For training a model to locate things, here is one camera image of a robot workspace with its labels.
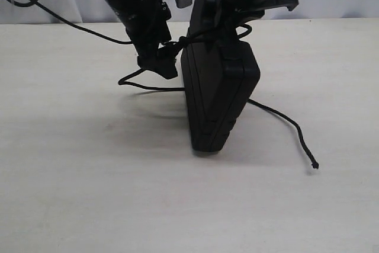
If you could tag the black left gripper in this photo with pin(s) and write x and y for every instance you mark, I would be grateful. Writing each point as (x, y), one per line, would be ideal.
(146, 25)

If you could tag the black plastic carrying case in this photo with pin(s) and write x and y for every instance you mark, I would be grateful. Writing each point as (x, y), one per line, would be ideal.
(219, 76)

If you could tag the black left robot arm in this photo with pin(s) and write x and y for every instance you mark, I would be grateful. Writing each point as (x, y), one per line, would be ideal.
(145, 22)

